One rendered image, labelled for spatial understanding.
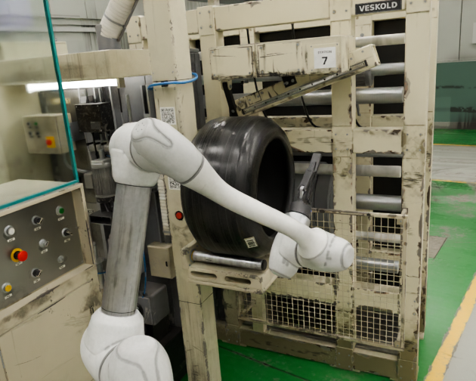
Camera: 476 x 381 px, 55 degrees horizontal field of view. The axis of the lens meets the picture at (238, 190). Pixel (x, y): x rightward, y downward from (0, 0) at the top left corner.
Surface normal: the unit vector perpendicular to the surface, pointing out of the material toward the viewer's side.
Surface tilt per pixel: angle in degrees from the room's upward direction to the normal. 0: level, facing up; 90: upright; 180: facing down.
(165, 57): 90
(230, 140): 38
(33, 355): 90
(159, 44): 90
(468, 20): 90
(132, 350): 6
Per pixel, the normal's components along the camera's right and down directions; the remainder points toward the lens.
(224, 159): -0.39, -0.33
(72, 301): 0.90, 0.05
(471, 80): -0.59, 0.25
